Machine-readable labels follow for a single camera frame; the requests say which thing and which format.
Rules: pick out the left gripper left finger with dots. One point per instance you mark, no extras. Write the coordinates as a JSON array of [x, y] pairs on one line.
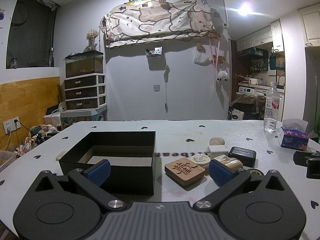
[[87, 182]]

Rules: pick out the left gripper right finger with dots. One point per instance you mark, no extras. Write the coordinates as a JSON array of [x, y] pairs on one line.
[[230, 183]]

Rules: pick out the black round gold-label tin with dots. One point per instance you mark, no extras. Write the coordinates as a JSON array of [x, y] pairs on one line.
[[255, 172]]

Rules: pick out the black ribbed case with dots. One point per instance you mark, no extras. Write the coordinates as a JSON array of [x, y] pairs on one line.
[[246, 156]]

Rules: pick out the beige oval stone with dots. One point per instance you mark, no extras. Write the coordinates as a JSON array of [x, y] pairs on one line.
[[216, 141]]

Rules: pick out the carved wooden coaster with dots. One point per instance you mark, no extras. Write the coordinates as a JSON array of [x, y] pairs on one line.
[[184, 171]]

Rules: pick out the black box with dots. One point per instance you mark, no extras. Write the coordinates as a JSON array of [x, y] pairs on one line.
[[131, 155]]

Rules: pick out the purple tissue box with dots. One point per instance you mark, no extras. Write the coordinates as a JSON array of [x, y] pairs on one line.
[[293, 134]]

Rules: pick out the white cube box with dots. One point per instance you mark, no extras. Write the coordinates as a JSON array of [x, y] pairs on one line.
[[217, 150]]

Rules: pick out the round white label tin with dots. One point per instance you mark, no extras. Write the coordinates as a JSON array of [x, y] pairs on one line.
[[201, 160]]

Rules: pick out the cream flat box lid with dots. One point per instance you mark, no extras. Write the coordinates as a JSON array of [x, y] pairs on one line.
[[57, 158]]

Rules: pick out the painted teal cabinet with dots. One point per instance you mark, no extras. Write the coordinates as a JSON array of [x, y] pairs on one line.
[[70, 117]]

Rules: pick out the pile of plush toys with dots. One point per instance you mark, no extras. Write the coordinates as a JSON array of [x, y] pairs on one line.
[[37, 135]]

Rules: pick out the clear water bottle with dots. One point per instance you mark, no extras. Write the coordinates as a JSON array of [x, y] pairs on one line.
[[271, 108]]

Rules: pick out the clear plastic storage bin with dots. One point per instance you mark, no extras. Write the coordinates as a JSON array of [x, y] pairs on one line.
[[6, 158]]

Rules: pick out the white three-drawer cabinet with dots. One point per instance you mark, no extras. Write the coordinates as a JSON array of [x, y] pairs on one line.
[[85, 92]]

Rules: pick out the glass fish tank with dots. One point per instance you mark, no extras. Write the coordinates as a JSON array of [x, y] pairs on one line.
[[89, 62]]

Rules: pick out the dried flower bouquet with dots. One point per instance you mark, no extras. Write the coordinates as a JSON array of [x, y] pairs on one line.
[[91, 36]]

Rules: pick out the patterned hanging bedsheet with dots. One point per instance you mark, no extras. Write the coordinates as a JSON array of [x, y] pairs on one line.
[[154, 21]]

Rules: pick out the white wall power socket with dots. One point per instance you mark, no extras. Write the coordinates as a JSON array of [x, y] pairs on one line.
[[11, 125]]

